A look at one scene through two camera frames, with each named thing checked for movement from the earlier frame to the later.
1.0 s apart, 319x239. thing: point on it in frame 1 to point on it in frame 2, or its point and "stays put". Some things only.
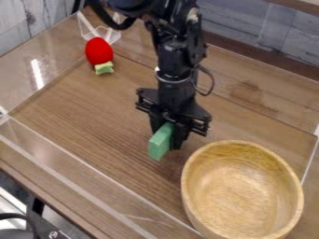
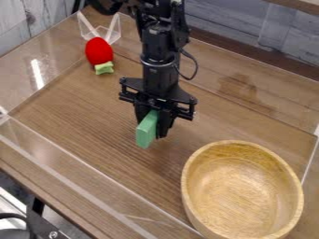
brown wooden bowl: (240, 191) stays put
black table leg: (37, 206) stays put
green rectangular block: (158, 142) to (145, 130)
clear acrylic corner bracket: (89, 31) stays put
